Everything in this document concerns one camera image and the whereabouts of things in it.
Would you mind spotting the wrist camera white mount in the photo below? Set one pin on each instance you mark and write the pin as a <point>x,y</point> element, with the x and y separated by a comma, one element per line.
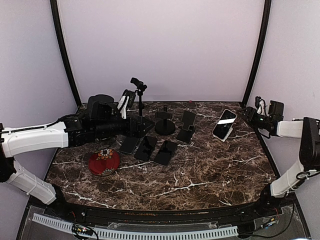
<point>126,101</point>
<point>260,105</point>

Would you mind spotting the red floral plate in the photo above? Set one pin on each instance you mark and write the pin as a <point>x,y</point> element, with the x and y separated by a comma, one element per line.
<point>104,162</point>

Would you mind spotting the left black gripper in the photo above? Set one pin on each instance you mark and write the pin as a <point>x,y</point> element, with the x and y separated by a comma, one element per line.
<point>139,122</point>

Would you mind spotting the short black round-base stand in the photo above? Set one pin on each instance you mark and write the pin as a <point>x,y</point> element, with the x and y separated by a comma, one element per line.
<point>164,126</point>

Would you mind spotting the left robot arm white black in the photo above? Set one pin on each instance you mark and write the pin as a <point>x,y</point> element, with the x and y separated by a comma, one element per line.
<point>101,119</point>

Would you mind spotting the black frame post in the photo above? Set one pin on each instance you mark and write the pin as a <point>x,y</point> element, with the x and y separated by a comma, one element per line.
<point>258,52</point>
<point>63,51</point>

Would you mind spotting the black smartphone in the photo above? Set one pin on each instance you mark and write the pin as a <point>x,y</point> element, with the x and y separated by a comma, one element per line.
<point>165,153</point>
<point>146,148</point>

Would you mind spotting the white-cased smartphone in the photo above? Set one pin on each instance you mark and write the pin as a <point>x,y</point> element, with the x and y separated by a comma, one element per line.
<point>224,125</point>

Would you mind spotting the black folding phone stand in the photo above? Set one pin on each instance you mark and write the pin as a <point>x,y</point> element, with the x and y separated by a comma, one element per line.
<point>188,127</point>

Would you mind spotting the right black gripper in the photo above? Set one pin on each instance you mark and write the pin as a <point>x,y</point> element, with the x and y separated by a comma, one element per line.
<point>250,110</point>

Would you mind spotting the large blue-edged smartphone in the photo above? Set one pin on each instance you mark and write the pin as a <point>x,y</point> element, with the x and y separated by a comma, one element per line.
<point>129,145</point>

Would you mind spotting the tall black clamp phone stand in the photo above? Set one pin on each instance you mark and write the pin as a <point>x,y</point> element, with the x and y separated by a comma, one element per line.
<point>140,89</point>

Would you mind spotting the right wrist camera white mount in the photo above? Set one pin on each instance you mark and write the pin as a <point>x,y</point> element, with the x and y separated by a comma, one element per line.
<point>260,105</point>

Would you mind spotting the left black frame post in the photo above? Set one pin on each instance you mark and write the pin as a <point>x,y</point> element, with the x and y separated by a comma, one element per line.
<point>63,51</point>

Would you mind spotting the white phone stand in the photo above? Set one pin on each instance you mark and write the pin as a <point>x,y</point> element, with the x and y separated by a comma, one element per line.
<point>228,135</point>

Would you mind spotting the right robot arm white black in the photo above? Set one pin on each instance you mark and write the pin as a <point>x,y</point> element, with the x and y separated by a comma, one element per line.
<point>306,130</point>

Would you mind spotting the right black frame post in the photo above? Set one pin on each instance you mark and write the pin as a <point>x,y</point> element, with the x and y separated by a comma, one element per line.
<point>258,52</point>

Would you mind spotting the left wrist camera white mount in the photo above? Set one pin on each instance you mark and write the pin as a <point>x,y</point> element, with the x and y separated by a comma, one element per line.
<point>126,101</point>

